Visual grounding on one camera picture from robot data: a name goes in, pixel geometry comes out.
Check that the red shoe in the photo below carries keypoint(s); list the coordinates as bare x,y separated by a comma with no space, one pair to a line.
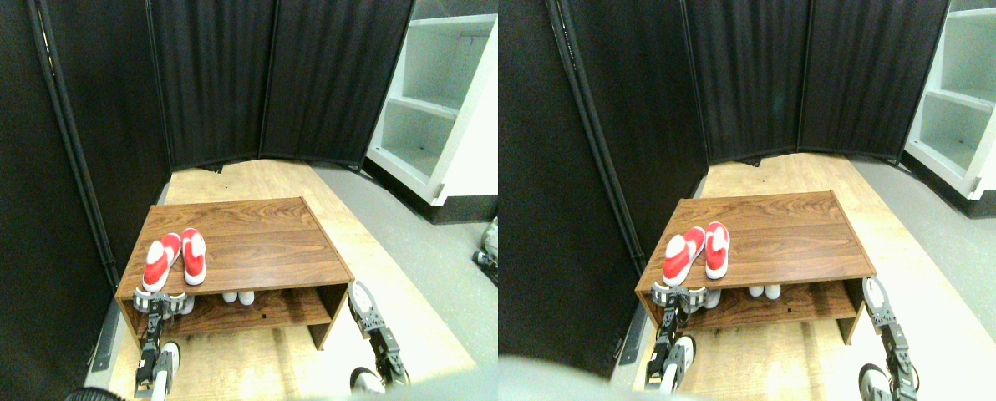
160,267
680,261
195,261
717,253

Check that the brown shoe rack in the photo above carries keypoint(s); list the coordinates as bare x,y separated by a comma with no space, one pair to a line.
256,242
786,238

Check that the black curtain stand pole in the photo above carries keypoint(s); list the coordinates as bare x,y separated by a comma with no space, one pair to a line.
594,138
76,142

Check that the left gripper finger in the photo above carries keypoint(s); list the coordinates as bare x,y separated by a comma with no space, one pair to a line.
697,299
143,301
662,296
177,305

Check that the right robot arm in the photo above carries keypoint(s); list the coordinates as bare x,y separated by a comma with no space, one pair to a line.
901,372
388,372

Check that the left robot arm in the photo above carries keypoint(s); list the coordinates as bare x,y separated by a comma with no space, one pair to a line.
678,363
164,368

